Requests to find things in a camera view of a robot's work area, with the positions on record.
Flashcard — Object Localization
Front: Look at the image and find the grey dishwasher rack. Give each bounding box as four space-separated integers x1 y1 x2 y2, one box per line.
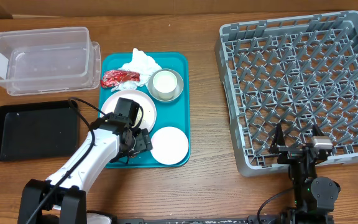
215 11 358 177

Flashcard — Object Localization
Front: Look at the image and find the white paper cup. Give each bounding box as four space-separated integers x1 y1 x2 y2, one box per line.
152 70 178 100

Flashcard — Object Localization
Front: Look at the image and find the grey metal bowl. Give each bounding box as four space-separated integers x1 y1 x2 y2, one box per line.
147 69 184 103

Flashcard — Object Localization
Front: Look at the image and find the white napkin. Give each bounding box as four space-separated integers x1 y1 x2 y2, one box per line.
111 48 162 92

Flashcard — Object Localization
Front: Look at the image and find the clear plastic storage bin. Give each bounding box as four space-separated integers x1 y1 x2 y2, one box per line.
0 27 101 96

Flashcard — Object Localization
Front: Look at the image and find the black plastic tray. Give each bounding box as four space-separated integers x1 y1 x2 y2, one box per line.
0 100 80 161

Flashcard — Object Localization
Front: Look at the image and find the teal serving tray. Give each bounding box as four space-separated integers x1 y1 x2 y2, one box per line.
99 52 191 169

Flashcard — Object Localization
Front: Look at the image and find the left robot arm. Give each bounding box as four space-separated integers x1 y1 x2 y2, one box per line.
18 111 152 223

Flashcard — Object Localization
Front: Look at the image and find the red snack wrapper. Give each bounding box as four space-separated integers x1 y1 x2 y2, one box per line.
100 70 140 88

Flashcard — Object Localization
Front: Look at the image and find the large white plate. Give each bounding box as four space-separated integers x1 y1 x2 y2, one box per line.
99 90 157 132

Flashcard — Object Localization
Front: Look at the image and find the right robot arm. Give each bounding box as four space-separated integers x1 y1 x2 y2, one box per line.
269 124 341 223

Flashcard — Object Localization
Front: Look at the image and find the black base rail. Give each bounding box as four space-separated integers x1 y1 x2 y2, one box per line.
114 215 334 224

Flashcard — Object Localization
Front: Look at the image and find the small white plate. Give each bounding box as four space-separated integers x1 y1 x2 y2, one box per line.
150 126 190 165

